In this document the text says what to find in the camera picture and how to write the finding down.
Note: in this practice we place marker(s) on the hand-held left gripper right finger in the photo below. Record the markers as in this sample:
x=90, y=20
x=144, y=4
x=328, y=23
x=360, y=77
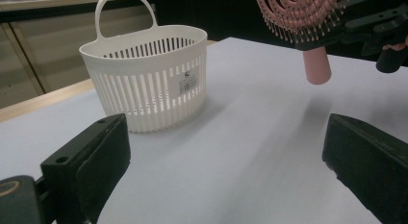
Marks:
x=372, y=166

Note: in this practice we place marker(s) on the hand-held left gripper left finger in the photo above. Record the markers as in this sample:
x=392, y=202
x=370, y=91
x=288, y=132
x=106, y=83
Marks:
x=93, y=160

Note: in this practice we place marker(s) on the pink hairbrush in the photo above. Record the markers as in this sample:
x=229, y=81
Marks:
x=316, y=67

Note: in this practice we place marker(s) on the white slotted plastic basket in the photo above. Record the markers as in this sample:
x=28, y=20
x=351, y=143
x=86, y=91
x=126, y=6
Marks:
x=147, y=86

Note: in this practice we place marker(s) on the black curtain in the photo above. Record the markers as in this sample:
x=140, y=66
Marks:
x=224, y=15

